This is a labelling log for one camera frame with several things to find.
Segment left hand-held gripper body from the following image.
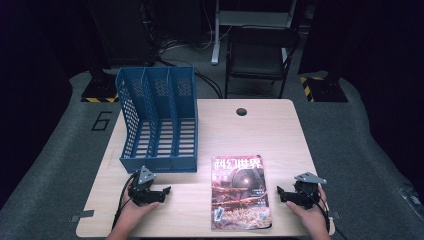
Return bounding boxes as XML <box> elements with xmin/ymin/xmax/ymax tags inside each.
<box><xmin>128</xmin><ymin>165</ymin><xmax>158</xmax><ymax>206</ymax></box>

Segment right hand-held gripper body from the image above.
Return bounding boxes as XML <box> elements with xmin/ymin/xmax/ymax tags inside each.
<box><xmin>286</xmin><ymin>171</ymin><xmax>328</xmax><ymax>210</ymax></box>

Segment blue plastic file rack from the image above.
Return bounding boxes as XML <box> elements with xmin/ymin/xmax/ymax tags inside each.
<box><xmin>114</xmin><ymin>65</ymin><xmax>199</xmax><ymax>174</ymax></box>

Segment red cover magazine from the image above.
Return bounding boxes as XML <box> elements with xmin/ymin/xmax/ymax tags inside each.
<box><xmin>210</xmin><ymin>154</ymin><xmax>273</xmax><ymax>232</ymax></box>

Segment person's left hand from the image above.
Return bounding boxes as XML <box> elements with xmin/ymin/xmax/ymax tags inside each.
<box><xmin>109</xmin><ymin>184</ymin><xmax>160</xmax><ymax>239</ymax></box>

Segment person's right hand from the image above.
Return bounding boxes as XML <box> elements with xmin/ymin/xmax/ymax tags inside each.
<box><xmin>285</xmin><ymin>184</ymin><xmax>332</xmax><ymax>240</ymax></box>

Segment black stand base striped edge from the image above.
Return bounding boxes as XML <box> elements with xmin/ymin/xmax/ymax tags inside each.
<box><xmin>80</xmin><ymin>71</ymin><xmax>120</xmax><ymax>104</ymax></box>
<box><xmin>299</xmin><ymin>71</ymin><xmax>349</xmax><ymax>104</ymax></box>

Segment black folding chair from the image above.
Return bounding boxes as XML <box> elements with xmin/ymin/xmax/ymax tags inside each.
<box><xmin>224</xmin><ymin>27</ymin><xmax>301</xmax><ymax>99</ymax></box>

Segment dark cabinet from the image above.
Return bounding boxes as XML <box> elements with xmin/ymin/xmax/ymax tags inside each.
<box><xmin>86</xmin><ymin>0</ymin><xmax>158</xmax><ymax>68</ymax></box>

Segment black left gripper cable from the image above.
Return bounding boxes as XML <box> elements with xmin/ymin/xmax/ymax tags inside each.
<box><xmin>111</xmin><ymin>172</ymin><xmax>139</xmax><ymax>231</ymax></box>

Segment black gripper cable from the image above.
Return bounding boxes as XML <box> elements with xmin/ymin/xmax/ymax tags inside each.
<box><xmin>299</xmin><ymin>186</ymin><xmax>349</xmax><ymax>240</ymax></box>
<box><xmin>111</xmin><ymin>172</ymin><xmax>139</xmax><ymax>231</ymax></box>

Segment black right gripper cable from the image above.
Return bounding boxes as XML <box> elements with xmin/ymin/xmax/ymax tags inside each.
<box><xmin>299</xmin><ymin>186</ymin><xmax>349</xmax><ymax>240</ymax></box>

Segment black floor cables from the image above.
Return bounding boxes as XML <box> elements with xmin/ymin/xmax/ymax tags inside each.
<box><xmin>156</xmin><ymin>39</ymin><xmax>224</xmax><ymax>99</ymax></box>

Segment white metal desk frame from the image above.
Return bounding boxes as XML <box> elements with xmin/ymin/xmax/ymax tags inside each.
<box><xmin>210</xmin><ymin>0</ymin><xmax>298</xmax><ymax>66</ymax></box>

